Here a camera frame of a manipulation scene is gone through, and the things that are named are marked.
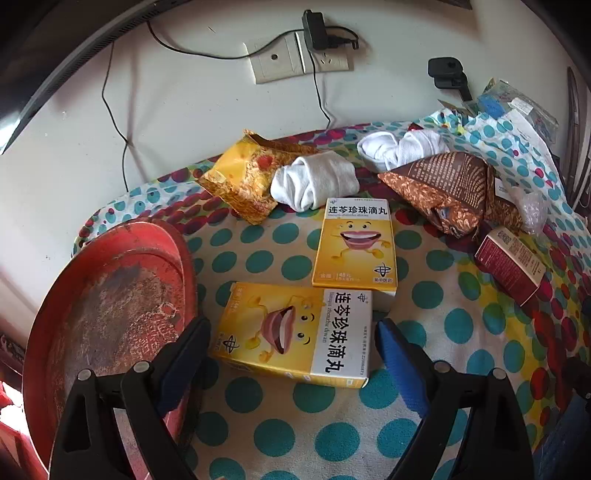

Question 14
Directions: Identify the rolled white sock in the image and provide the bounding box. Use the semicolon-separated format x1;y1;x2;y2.
356;130;451;172

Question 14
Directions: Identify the yellow medicine box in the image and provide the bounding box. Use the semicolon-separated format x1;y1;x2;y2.
312;198;399;301
208;281;374;389

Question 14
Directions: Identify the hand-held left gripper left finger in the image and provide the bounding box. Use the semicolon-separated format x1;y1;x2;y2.
50;316;212;480

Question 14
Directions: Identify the black looping cable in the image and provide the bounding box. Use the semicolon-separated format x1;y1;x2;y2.
147;19;259;60

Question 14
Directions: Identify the blue packet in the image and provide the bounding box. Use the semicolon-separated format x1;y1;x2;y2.
478;92;509;119

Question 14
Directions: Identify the white paper sheet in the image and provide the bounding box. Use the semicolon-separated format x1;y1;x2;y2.
505;111;557;155

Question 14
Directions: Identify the clear bag of papers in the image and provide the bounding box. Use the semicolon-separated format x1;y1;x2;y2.
480;78;561;148

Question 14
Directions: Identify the round red tray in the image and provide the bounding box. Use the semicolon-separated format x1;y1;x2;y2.
22;219;200;480

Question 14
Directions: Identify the curved monitor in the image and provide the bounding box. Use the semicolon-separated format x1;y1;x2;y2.
0;0;172;155

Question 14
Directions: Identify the yellow snack packet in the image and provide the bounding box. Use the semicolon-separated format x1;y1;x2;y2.
198;129;319;226

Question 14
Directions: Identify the black charger cable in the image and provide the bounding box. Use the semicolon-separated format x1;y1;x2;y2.
311;50;334;126

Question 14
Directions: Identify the white wall socket plate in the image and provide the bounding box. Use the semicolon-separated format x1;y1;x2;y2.
243;33;305;85

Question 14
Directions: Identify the dark red box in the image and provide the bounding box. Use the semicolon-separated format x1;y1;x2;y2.
475;226;546;308

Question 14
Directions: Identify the crumpled clear plastic bag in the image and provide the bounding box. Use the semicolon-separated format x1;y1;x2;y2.
515;189;548;234

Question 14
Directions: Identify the polka dot blanket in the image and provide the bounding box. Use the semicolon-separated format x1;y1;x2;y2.
71;111;591;480

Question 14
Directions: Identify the grey-white sock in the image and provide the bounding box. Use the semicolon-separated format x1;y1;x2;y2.
270;156;360;212

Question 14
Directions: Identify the black angled plug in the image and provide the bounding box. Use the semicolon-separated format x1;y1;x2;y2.
325;28;360;51

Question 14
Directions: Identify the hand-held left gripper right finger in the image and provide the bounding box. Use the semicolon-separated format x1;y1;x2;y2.
376;318;536;480

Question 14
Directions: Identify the brown snack packet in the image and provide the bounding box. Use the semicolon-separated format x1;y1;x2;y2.
378;151;522;238

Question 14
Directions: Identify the black charger adapter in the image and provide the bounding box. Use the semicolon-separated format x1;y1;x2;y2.
302;10;329;51

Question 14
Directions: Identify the white wall power outlet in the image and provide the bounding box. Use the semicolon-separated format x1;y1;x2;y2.
298;32;354;75

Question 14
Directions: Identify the black clamp mount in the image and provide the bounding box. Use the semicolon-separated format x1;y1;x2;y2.
427;56;474;102

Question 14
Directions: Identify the thin black cable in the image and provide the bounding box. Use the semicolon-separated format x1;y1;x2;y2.
100;41;131;193

